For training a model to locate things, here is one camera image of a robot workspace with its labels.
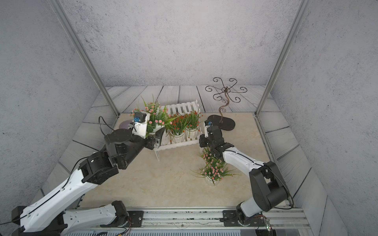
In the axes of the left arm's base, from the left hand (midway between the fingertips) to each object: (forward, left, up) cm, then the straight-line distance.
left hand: (157, 126), depth 60 cm
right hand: (+13, -19, -25) cm, 34 cm away
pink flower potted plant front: (-11, -23, -26) cm, 37 cm away
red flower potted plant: (+15, -14, -20) cm, 29 cm away
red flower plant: (+10, -6, -13) cm, 18 cm away
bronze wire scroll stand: (+37, -36, -39) cm, 65 cm away
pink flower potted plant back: (-3, -24, -27) cm, 36 cm away
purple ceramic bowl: (+35, +37, -38) cm, 64 cm away
